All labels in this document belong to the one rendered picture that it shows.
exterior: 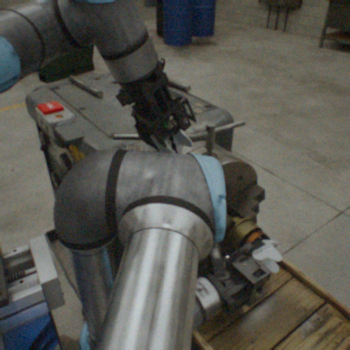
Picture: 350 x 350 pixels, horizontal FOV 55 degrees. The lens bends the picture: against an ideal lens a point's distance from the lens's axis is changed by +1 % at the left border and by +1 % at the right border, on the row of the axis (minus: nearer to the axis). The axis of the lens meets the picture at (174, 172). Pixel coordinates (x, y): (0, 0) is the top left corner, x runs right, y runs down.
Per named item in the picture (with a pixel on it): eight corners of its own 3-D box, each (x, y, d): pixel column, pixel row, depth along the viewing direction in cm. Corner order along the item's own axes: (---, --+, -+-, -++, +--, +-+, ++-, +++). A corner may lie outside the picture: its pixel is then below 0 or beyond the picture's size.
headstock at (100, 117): (42, 180, 137) (16, 87, 115) (142, 147, 160) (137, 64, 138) (108, 277, 97) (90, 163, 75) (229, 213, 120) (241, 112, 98)
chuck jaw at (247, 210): (216, 196, 88) (248, 172, 92) (219, 208, 92) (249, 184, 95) (247, 219, 81) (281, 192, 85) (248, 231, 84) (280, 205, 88)
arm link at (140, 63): (92, 53, 50) (134, 23, 51) (107, 79, 53) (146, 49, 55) (116, 66, 45) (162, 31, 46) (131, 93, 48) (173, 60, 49)
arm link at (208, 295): (182, 301, 70) (182, 276, 65) (199, 291, 72) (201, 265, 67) (205, 330, 65) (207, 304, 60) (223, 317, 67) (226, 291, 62)
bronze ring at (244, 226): (219, 219, 78) (248, 243, 72) (247, 205, 83) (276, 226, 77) (215, 248, 84) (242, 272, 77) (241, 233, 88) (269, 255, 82)
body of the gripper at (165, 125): (166, 151, 55) (135, 94, 47) (139, 132, 61) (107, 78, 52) (199, 123, 57) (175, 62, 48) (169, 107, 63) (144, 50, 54)
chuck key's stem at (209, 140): (209, 162, 84) (212, 121, 77) (214, 167, 82) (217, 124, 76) (201, 165, 83) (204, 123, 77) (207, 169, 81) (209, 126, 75)
